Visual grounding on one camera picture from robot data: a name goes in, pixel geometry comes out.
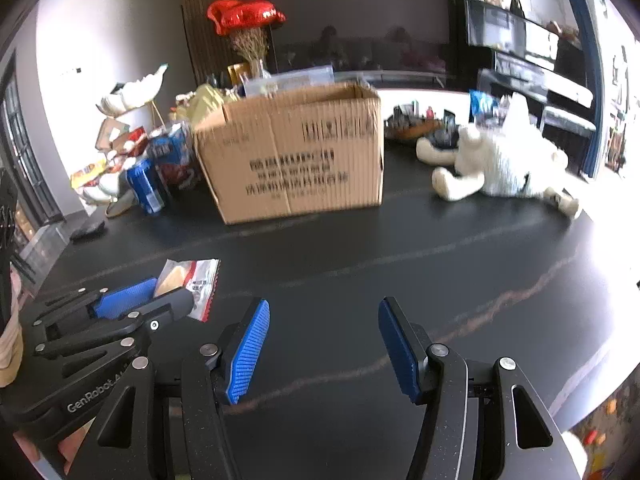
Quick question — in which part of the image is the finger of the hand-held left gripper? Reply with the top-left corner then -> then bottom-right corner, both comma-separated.
31,277 -> 159,328
32,290 -> 195,361

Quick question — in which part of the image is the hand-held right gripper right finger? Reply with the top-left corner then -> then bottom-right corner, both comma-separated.
378,297 -> 583,480

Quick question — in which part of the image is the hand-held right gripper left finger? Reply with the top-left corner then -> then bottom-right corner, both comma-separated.
82,298 -> 271,480

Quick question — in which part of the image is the red and white cracker packet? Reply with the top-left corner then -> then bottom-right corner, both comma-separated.
152,259 -> 221,322

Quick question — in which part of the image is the brown cardboard box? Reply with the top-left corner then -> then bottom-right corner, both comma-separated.
192,82 -> 385,225

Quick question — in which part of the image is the person's left forearm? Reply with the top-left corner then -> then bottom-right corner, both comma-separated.
0,270 -> 24,388

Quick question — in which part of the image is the basket of snacks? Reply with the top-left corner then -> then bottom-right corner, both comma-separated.
385,102 -> 459,142

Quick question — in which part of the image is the small black flat object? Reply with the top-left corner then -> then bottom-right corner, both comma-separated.
69,219 -> 107,244

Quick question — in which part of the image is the clear plastic box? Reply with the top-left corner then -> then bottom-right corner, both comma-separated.
12,222 -> 68,286

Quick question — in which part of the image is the blue drink can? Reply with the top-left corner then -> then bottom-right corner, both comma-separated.
126,157 -> 166,216

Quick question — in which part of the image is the small open cardboard box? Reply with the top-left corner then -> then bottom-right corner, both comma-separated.
95,117 -> 132,152

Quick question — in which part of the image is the white swan tray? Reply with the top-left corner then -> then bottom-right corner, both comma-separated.
96,63 -> 170,117

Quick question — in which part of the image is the gold crumpled bag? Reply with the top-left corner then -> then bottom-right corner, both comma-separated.
186,84 -> 242,127

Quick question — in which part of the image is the white plush toy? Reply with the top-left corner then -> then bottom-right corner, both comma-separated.
416,92 -> 584,219

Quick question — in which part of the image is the white television cabinet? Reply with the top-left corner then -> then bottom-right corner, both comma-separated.
375,87 -> 473,111

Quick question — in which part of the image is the blue snack bag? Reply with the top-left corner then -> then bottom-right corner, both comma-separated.
468,89 -> 501,119

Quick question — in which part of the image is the dried flower bouquet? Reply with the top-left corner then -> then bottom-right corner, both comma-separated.
229,27 -> 272,79

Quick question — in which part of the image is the piano bench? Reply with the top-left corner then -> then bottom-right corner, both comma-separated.
541,104 -> 597,137

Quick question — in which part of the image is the red heart balloon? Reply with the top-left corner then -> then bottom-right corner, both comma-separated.
207,0 -> 287,37

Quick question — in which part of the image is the black television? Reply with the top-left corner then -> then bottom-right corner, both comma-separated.
265,0 -> 459,92

